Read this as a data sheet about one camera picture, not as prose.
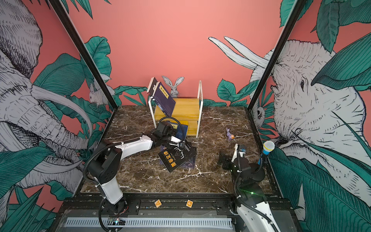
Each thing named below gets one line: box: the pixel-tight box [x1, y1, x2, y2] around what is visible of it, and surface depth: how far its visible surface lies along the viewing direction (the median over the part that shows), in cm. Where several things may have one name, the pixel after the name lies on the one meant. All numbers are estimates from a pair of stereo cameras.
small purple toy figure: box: [226, 127, 235, 141], surface depth 103 cm
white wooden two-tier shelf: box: [147, 80, 203, 139], surface depth 92 cm
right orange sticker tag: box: [185, 199, 194, 209], surface depth 76 cm
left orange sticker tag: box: [154, 199, 162, 209], surface depth 76 cm
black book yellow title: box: [157, 140, 197, 173], surface depth 90 cm
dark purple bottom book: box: [158, 154, 198, 169], surface depth 90 cm
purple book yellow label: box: [152, 81, 176, 116], surface depth 85 cm
